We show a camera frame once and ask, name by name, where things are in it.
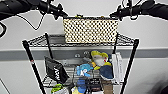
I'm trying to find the yellow plush piece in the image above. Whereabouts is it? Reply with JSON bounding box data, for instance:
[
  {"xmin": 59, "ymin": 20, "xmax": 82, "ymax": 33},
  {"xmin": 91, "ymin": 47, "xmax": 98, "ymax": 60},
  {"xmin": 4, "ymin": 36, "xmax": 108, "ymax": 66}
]
[{"xmin": 74, "ymin": 13, "xmax": 84, "ymax": 19}]

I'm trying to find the thin black cable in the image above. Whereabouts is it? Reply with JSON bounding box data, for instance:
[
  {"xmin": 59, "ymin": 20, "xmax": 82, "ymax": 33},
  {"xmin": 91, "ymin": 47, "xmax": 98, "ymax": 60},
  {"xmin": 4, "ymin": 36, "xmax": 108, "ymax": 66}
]
[{"xmin": 19, "ymin": 12, "xmax": 46, "ymax": 32}]

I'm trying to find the black box with print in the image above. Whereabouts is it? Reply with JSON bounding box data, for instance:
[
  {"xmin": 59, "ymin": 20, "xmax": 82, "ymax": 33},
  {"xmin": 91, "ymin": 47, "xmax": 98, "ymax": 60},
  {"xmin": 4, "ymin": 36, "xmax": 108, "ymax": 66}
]
[{"xmin": 87, "ymin": 78, "xmax": 103, "ymax": 93}]

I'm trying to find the white printed box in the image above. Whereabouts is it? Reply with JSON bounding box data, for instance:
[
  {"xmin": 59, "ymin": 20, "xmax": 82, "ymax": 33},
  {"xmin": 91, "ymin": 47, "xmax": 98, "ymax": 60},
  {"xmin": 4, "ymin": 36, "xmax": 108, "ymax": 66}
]
[{"xmin": 50, "ymin": 83, "xmax": 65, "ymax": 94}]

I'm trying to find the black bag with grey print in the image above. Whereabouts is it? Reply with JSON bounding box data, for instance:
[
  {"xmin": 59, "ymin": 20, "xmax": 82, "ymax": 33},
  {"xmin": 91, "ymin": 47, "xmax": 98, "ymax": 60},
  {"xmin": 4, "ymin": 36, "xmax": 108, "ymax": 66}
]
[{"xmin": 43, "ymin": 56, "xmax": 71, "ymax": 85}]

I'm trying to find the black wire shelf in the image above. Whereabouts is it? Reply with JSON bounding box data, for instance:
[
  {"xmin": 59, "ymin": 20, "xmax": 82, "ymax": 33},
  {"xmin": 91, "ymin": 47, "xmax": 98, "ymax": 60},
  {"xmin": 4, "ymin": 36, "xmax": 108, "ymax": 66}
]
[{"xmin": 21, "ymin": 31, "xmax": 140, "ymax": 94}]

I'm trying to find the white paper bag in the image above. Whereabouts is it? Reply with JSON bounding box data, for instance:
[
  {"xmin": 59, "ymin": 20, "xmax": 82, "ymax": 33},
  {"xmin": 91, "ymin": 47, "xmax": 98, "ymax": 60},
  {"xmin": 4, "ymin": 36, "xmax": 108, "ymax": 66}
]
[{"xmin": 110, "ymin": 53, "xmax": 125, "ymax": 85}]

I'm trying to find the pale basket with dark spots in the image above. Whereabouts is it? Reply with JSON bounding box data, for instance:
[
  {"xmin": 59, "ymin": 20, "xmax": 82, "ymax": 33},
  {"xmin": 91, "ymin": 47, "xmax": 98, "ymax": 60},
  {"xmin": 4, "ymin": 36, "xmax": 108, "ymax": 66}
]
[{"xmin": 62, "ymin": 15, "xmax": 120, "ymax": 45}]

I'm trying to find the small brown cardboard box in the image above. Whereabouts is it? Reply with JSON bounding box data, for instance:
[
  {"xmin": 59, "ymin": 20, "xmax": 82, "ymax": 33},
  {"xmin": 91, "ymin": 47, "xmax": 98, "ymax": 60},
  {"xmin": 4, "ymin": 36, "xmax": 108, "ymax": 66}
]
[{"xmin": 101, "ymin": 79, "xmax": 115, "ymax": 94}]

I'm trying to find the yellow plush with blue cap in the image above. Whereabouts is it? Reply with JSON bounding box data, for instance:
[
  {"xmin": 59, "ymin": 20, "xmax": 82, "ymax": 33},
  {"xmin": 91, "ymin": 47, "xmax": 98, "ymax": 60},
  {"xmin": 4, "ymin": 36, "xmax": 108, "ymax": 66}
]
[{"xmin": 71, "ymin": 78, "xmax": 88, "ymax": 94}]

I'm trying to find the yellow white blue plush toy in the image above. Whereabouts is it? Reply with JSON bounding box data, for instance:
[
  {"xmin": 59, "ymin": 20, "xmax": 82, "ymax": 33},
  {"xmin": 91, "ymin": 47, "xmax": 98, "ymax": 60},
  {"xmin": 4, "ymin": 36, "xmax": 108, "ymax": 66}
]
[{"xmin": 89, "ymin": 49, "xmax": 115, "ymax": 81}]

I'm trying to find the long grey wall band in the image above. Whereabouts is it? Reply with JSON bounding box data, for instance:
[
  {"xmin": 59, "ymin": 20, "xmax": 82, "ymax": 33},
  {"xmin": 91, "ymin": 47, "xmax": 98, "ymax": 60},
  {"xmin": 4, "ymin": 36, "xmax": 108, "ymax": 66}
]
[{"xmin": 0, "ymin": 48, "xmax": 168, "ymax": 62}]

